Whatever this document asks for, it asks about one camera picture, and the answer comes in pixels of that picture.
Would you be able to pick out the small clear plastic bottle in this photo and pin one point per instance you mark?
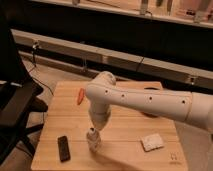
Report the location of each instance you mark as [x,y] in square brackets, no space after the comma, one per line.
[93,139]

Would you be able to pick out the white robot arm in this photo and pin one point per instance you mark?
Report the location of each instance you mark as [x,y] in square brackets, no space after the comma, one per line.
[192,108]

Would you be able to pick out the orange carrot toy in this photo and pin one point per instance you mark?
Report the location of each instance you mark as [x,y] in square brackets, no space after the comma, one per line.
[80,96]

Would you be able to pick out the white folded cloth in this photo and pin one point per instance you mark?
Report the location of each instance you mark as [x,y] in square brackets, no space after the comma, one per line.
[152,142]

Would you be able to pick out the black office chair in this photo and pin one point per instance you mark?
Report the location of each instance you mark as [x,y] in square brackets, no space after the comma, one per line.
[18,97]

